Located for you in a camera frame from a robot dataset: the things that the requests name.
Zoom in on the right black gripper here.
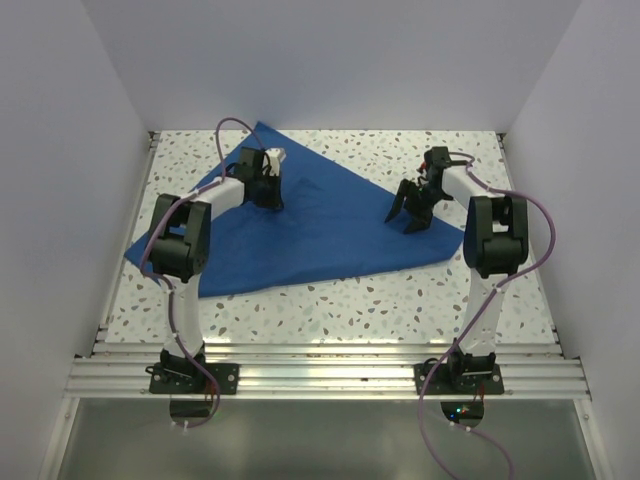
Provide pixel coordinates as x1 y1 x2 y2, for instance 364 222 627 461
388 179 449 234

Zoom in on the blue surgical drape cloth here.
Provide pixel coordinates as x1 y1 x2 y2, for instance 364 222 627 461
122 120 462 299

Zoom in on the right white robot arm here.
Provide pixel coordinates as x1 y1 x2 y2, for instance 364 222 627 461
385 146 529 393

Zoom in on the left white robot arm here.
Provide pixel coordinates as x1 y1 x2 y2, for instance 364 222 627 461
140 147 286 393

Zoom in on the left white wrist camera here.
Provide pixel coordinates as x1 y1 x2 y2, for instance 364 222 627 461
264 148 286 175

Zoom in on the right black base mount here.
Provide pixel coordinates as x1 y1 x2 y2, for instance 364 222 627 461
425 351 505 395

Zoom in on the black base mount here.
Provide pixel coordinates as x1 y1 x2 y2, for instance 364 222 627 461
425 351 505 395
145 350 240 395

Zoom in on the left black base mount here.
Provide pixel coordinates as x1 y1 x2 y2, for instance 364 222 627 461
145 350 240 395

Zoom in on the aluminium frame rail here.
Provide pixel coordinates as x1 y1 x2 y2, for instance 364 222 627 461
64 342 590 400

